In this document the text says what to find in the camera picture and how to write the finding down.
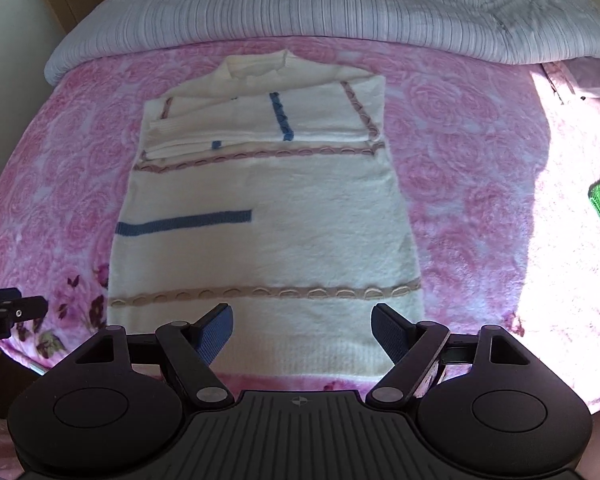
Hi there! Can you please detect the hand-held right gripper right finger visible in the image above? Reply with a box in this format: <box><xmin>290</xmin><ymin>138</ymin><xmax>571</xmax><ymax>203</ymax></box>
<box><xmin>367</xmin><ymin>302</ymin><xmax>528</xmax><ymax>407</ymax></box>

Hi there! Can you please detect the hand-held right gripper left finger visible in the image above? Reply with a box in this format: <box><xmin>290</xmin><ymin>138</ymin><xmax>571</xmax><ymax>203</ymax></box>
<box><xmin>75</xmin><ymin>302</ymin><xmax>237</xmax><ymax>407</ymax></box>

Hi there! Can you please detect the grey striped quilt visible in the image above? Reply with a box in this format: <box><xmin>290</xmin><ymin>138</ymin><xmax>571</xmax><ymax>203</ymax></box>
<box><xmin>45</xmin><ymin>0</ymin><xmax>600</xmax><ymax>86</ymax></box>

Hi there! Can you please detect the white knitted sweater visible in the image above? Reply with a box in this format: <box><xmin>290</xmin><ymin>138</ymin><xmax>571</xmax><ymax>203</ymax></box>
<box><xmin>106</xmin><ymin>50</ymin><xmax>424</xmax><ymax>377</ymax></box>

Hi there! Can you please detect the light pink cloth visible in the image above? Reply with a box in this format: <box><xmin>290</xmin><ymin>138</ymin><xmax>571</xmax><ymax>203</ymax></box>
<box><xmin>542</xmin><ymin>57</ymin><xmax>600</xmax><ymax>126</ymax></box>

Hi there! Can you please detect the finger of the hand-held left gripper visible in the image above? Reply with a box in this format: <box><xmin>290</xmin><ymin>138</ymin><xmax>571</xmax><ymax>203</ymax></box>
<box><xmin>0</xmin><ymin>287</ymin><xmax>48</xmax><ymax>320</ymax></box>

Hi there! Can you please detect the pink floral blanket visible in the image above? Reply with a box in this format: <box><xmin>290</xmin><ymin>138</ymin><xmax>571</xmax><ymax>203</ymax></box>
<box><xmin>0</xmin><ymin>34</ymin><xmax>600</xmax><ymax>413</ymax></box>

